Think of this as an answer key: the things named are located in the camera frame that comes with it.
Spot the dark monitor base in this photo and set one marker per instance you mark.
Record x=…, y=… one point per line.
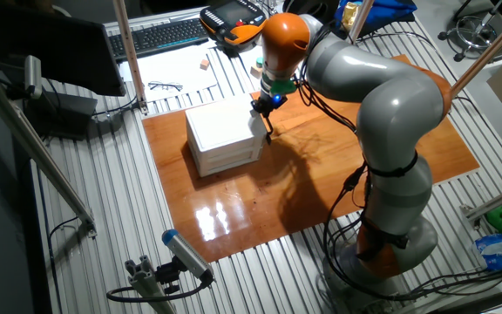
x=68, y=113

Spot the glossy brown wooden board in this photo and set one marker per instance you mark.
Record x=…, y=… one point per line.
x=242, y=205

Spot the white paper sheet under cubes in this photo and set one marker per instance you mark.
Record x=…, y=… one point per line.
x=244, y=56

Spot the small wooden cube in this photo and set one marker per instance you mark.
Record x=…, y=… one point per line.
x=205, y=64

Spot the silver camera with blue cap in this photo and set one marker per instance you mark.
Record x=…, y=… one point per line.
x=185, y=253

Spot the white two-drawer cabinet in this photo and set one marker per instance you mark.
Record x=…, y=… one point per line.
x=220, y=126

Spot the blue cloth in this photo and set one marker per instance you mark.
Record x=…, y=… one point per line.
x=386, y=11

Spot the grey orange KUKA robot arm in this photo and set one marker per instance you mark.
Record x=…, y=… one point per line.
x=386, y=100

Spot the white paper sheet with eyeglasses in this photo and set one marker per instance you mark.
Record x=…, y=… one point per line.
x=172, y=70

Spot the aluminium camera mount profile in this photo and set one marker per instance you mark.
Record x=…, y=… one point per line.
x=146, y=283

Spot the office chair base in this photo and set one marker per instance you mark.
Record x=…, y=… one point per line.
x=473, y=37

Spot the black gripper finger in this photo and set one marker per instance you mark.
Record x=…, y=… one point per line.
x=265, y=122
x=270, y=125

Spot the medium wooden cube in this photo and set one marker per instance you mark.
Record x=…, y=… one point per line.
x=255, y=72

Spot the black computer monitor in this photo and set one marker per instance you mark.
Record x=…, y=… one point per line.
x=50, y=48

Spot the black computer keyboard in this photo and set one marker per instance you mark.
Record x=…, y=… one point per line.
x=159, y=37

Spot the black rimmed eyeglasses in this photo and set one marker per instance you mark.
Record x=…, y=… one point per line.
x=166, y=86

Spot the orange black teach pendant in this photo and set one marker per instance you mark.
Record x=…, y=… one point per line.
x=233, y=22

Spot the teal cylinder block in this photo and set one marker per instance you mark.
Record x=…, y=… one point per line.
x=259, y=61

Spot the aluminium frame post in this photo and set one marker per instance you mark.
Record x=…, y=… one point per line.
x=361, y=17
x=130, y=52
x=495, y=202
x=33, y=148
x=490, y=50

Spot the gold foil object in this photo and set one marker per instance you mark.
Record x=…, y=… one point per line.
x=350, y=13

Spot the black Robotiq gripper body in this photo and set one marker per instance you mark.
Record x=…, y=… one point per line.
x=269, y=102

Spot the black round reel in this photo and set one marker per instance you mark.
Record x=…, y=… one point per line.
x=312, y=5

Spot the silver webcam on pole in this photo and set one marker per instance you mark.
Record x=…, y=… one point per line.
x=33, y=76

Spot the blue plastic tissue packet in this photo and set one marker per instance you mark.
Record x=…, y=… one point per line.
x=499, y=252

